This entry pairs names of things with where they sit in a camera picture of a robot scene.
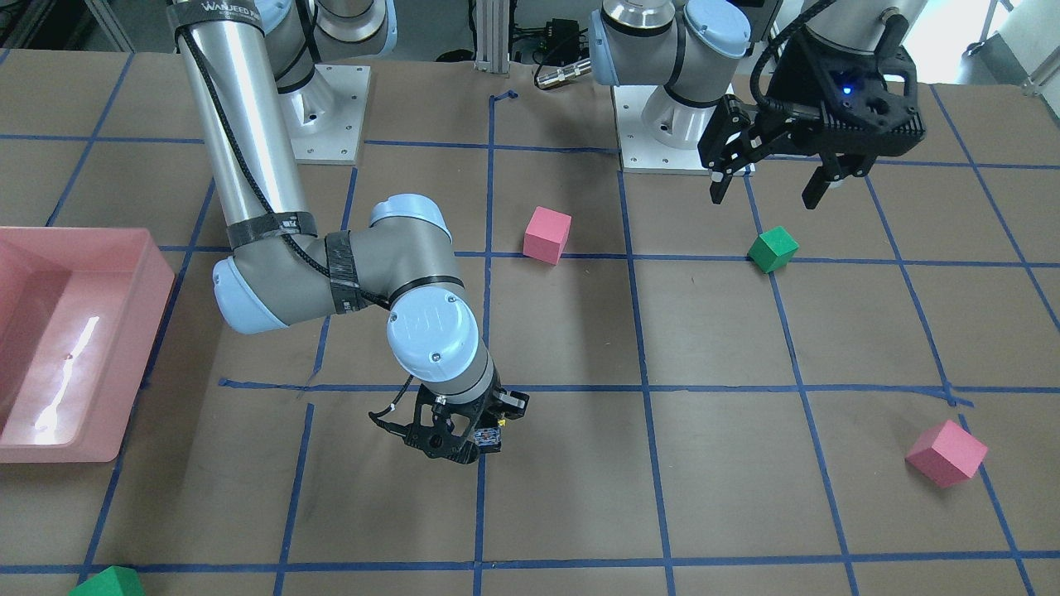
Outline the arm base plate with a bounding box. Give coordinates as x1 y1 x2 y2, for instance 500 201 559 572
279 65 372 166
612 84 713 175

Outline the pink cube near arm base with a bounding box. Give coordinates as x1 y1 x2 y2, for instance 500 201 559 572
522 206 572 267

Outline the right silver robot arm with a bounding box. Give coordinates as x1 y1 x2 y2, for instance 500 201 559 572
166 1 529 464

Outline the green cube near bin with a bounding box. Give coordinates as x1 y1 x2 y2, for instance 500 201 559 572
68 566 146 596

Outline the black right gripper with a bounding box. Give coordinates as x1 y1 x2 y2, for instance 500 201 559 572
402 384 530 464

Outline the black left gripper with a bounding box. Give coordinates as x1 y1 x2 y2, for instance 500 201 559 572
699 37 928 209

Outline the pink cube far from base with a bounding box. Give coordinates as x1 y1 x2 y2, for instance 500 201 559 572
904 420 989 489

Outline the pink plastic bin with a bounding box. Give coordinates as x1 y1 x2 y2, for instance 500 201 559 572
1 227 175 464

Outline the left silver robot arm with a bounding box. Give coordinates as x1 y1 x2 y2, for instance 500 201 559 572
588 1 925 209

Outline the green cube near base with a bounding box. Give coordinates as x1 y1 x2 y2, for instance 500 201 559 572
747 226 800 274

